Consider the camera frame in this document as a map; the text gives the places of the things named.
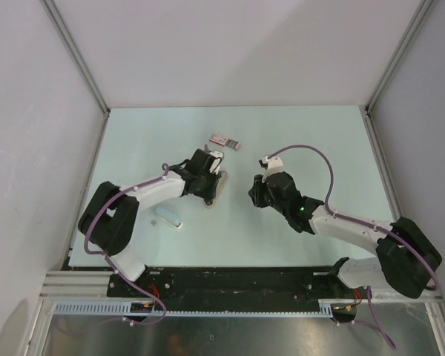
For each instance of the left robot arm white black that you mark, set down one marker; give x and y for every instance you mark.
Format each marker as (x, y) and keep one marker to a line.
(109, 218)

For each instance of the aluminium corner post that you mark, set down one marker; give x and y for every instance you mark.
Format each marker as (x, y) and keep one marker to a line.
(410, 34)
(71, 46)

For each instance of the light blue stapler cover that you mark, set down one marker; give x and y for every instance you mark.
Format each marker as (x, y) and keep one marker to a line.
(169, 216)

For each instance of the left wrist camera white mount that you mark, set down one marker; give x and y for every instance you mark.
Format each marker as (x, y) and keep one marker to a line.
(218, 158)

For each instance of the right aluminium corner post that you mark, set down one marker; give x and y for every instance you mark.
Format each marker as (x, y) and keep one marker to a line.
(410, 34)

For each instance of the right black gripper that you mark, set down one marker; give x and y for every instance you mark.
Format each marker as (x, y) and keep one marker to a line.
(256, 192)

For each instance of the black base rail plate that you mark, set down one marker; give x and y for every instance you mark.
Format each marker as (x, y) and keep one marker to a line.
(236, 289)

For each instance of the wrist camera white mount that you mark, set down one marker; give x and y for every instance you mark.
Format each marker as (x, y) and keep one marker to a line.
(271, 165)
(218, 158)

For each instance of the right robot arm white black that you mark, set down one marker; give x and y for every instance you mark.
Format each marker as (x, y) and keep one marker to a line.
(404, 251)

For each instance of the aluminium front frame rail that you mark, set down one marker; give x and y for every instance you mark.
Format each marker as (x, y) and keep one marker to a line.
(75, 285)

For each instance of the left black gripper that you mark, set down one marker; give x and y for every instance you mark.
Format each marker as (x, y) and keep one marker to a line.
(209, 194)

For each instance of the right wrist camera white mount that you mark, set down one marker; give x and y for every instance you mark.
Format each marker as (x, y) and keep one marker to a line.
(271, 165)

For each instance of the left aluminium corner post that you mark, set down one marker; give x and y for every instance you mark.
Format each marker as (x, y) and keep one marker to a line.
(71, 46)

